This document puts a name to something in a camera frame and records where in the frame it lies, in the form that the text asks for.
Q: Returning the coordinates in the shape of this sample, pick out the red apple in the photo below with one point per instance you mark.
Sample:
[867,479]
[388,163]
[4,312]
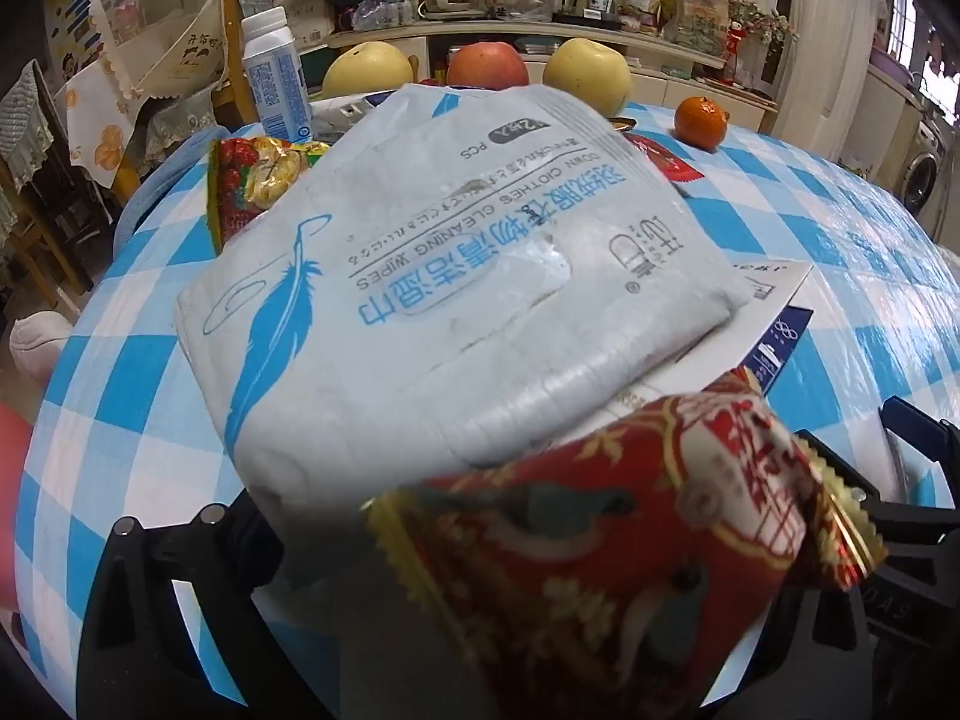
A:
[487,66]

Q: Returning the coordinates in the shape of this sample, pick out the white wooden sideboard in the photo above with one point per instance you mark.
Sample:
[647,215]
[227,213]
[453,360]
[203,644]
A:
[660,52]

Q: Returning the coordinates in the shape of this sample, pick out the red gold snack wrapper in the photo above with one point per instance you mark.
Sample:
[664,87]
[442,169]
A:
[637,540]

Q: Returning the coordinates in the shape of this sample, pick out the pack of small bottles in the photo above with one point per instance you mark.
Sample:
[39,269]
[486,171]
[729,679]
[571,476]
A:
[384,15]

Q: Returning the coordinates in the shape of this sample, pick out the washing machine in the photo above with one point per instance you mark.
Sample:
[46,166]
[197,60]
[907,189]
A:
[922,172]

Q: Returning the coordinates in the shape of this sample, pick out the yellow apple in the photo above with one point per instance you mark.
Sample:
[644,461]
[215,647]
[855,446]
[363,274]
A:
[592,75]

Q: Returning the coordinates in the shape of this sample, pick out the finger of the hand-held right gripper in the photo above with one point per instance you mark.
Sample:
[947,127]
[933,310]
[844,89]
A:
[922,427]
[915,525]

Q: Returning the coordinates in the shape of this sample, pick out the red ornament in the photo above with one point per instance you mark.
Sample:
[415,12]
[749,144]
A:
[735,56]

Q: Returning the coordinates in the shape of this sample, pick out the red yellow snack packet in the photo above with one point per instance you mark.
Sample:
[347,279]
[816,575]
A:
[255,172]

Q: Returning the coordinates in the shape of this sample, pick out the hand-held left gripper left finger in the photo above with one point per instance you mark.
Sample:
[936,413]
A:
[225,547]

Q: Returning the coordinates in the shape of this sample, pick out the large yellow pear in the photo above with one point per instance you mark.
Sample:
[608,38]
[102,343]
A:
[367,71]

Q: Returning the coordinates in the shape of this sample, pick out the cream mesh food cover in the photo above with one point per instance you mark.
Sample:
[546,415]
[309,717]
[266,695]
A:
[157,7]

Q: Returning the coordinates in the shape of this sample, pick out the white cloth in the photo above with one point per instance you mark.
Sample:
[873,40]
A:
[37,341]

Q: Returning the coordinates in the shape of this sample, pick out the mandarin orange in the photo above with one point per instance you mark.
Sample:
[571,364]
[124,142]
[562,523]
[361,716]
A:
[701,122]

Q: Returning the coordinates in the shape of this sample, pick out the white blue milk bottle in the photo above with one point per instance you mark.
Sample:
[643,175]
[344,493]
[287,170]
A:
[274,82]

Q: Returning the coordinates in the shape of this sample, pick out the orange-print white tablecloth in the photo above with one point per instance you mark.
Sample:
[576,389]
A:
[97,120]

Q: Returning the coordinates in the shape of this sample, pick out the printed paper bag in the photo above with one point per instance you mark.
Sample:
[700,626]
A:
[701,15]

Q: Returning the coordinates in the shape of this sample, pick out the small red wrapper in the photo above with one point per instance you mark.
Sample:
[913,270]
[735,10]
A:
[667,161]

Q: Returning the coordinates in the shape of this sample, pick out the artificial flowers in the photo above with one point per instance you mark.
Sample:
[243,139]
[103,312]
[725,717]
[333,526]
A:
[769,26]

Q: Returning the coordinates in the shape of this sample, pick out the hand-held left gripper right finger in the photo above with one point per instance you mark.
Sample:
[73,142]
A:
[825,660]

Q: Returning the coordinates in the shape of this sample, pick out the blue checkered tablecloth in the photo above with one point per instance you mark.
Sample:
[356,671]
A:
[862,240]

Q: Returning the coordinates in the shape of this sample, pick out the white blue cardboard box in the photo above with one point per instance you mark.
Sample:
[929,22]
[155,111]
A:
[772,307]

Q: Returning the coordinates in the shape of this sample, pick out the pink stool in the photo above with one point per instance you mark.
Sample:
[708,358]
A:
[13,510]

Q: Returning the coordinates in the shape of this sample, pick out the white wipes packet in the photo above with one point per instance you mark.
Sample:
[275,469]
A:
[450,277]

